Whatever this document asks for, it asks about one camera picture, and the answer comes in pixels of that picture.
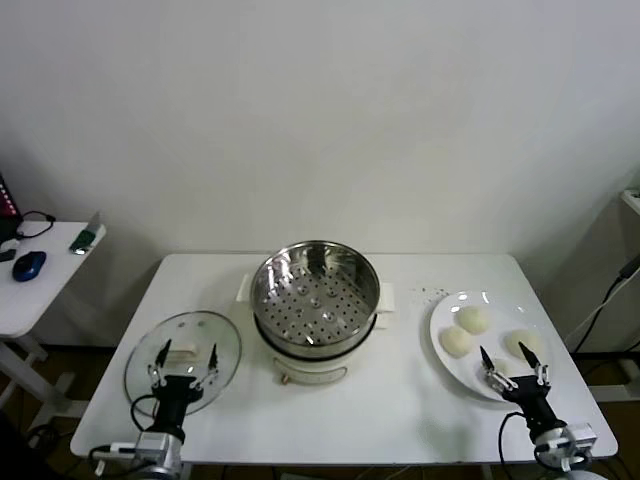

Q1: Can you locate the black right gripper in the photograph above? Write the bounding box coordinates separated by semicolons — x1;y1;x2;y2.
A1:
479;341;566;437

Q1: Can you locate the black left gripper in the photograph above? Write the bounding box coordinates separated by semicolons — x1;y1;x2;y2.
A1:
146;339;221;436

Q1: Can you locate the round glass pot lid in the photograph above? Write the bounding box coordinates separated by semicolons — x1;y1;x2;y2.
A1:
123;310;243;417

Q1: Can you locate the stainless steel steamer basket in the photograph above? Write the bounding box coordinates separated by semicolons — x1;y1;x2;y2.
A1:
234;240;399;359

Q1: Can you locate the white round plate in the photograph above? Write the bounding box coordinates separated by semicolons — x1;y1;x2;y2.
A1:
428;291;556;404

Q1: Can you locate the white side table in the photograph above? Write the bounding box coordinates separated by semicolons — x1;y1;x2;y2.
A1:
0;219;107;431

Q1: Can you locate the green and white flat box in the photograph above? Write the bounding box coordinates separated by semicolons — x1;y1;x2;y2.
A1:
68;210;104;255

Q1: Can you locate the white floor power strip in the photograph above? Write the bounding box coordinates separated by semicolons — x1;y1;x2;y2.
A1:
19;430;49;451

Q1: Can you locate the blue computer mouse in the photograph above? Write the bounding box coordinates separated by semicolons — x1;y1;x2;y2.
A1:
11;250;47;282

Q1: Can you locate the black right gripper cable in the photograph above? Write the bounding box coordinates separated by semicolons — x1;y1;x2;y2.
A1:
498;410;526;454

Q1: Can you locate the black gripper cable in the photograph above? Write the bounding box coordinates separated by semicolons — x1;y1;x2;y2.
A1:
498;410;526;454
130;393;164;436

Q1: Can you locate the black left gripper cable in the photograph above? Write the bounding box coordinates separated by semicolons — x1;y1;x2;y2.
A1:
130;393;164;436

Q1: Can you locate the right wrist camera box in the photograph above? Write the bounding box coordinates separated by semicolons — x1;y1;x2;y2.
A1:
562;422;599;451

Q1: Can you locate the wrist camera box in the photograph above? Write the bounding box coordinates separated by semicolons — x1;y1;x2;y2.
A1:
89;442;139;459
562;422;599;451

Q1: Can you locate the black and white wall cable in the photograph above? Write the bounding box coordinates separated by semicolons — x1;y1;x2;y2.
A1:
569;249;640;354

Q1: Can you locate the white floor frame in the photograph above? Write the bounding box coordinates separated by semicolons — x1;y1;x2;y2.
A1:
569;349;640;404

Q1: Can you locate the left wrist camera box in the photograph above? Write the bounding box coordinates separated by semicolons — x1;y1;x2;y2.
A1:
89;442;139;459

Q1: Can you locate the black cable on side table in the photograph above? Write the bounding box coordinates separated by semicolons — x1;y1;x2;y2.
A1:
14;209;56;240

